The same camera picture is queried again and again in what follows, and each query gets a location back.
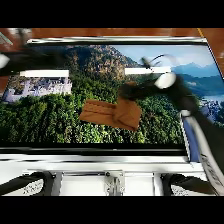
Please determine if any brown garment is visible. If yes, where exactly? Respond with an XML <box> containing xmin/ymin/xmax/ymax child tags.
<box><xmin>78</xmin><ymin>97</ymin><xmax>143</xmax><ymax>132</ymax></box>

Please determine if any silver frame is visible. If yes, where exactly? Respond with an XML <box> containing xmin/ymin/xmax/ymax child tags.
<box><xmin>0</xmin><ymin>151</ymin><xmax>214</xmax><ymax>197</ymax></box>

